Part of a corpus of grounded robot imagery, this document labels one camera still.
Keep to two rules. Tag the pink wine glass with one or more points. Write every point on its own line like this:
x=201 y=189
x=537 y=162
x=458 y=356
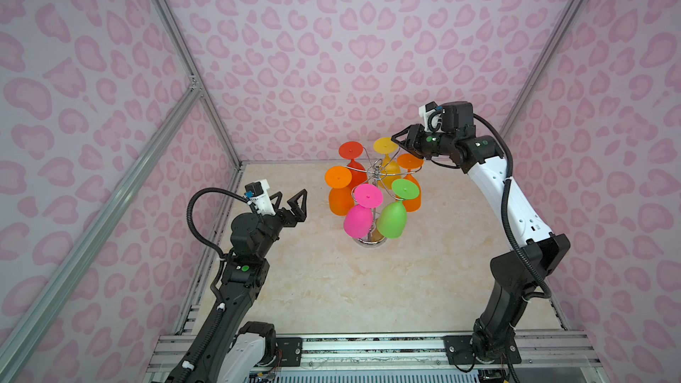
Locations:
x=358 y=223

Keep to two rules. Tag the yellow wine glass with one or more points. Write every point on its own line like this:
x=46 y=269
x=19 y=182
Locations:
x=390 y=170

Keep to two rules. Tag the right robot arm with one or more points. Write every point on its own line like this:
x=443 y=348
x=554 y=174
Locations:
x=475 y=147

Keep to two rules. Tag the chrome wine glass rack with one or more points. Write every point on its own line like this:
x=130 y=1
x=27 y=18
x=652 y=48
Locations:
x=382 y=203

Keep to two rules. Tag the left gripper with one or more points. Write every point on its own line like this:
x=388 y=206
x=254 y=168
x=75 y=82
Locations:
x=298 y=214

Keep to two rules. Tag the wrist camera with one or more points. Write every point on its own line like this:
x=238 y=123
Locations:
x=257 y=195
x=431 y=113

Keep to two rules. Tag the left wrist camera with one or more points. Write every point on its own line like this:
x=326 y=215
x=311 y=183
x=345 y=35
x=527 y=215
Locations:
x=257 y=195

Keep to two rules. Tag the aluminium frame strut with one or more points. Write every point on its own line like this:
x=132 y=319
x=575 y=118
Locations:
x=25 y=338

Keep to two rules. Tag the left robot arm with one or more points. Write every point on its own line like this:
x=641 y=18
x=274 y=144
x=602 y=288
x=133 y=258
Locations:
x=234 y=298

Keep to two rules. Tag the orange wine glass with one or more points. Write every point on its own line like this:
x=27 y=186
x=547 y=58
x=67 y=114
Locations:
x=340 y=200
x=409 y=191

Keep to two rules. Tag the red wine glass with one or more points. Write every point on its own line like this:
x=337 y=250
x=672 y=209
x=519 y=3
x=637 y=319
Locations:
x=351 y=151

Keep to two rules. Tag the green wine glass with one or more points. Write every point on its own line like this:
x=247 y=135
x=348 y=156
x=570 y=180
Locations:
x=393 y=218

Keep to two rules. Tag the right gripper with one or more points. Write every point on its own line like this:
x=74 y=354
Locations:
x=407 y=143

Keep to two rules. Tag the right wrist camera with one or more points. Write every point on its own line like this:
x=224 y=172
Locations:
x=431 y=113

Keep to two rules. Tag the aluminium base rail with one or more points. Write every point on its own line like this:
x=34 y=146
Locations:
x=533 y=356

